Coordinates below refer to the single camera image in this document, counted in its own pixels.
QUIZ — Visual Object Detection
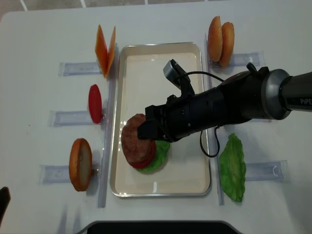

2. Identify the tomato slice on tray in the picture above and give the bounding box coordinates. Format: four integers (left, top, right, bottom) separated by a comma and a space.
130, 141, 156, 169

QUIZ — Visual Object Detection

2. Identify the clear left long rail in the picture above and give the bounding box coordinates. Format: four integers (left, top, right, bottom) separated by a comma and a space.
97, 43, 119, 208

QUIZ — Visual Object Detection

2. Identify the standing green lettuce leaf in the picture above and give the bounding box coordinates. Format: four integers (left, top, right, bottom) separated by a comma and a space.
219, 133, 247, 202

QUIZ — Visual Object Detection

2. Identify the clear tomato holder rail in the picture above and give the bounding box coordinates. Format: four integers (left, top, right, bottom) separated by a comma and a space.
48, 111, 95, 127

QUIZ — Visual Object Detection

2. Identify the standing red tomato slice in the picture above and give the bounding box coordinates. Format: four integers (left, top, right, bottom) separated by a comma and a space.
88, 84, 103, 124

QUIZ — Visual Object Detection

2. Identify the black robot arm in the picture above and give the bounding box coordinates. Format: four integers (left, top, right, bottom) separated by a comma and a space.
137, 63, 312, 142

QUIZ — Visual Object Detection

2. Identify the clear right long rail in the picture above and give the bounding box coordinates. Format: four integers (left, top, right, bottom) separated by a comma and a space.
204, 33, 224, 206

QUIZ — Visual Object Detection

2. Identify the lettuce leaf on tray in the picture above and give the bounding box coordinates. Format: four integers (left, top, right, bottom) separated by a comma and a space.
136, 140, 170, 173

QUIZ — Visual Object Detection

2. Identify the black left arm gripper tip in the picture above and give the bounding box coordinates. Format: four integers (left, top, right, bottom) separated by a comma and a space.
0, 187, 11, 225

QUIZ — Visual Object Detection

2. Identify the clear long rail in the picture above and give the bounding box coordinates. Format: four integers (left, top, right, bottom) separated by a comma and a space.
204, 33, 224, 206
97, 43, 119, 208

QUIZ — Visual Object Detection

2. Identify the left orange cheese slice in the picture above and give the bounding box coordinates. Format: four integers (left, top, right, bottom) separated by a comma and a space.
95, 25, 108, 78

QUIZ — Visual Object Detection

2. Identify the orange cheese slice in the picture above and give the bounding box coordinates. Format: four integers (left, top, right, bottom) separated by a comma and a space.
95, 25, 108, 78
107, 27, 116, 73

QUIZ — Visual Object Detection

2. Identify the bun top half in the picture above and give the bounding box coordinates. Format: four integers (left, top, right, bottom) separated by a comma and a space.
207, 16, 223, 62

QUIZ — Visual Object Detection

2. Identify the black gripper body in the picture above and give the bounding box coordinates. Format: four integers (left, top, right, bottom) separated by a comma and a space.
137, 93, 219, 142

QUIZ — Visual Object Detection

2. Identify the clear bun holder rail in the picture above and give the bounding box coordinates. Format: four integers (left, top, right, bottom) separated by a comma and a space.
227, 51, 266, 67

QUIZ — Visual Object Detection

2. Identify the brown meat patty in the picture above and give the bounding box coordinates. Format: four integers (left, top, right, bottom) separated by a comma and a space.
121, 114, 154, 164

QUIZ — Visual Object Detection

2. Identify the bun half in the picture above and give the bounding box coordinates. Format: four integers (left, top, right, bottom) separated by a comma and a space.
207, 16, 223, 62
218, 22, 234, 68

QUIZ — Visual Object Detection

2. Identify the black camera cable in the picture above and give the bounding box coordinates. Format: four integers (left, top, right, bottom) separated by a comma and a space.
177, 71, 227, 158

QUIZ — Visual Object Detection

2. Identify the right orange cheese slice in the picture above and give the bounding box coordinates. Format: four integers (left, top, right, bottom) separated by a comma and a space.
107, 27, 116, 73

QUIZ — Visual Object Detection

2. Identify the bun bottom half right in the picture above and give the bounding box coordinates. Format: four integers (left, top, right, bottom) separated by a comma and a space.
218, 22, 234, 68

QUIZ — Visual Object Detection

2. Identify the clear lettuce holder rail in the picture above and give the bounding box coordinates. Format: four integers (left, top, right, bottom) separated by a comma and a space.
246, 160, 290, 181

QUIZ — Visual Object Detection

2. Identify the standing bread slice left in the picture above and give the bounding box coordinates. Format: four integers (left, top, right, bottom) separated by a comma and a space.
69, 138, 92, 192

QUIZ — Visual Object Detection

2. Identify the white metal tray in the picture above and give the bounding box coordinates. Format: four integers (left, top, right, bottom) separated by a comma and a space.
110, 42, 211, 197

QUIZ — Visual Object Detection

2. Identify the clear cheese holder rail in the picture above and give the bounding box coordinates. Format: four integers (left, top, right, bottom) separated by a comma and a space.
58, 62, 102, 77

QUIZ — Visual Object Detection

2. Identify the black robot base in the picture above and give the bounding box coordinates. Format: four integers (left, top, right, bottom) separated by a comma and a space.
79, 221, 240, 234

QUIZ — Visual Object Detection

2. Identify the clear bread holder rail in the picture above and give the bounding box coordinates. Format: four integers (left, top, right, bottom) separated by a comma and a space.
39, 164, 100, 185

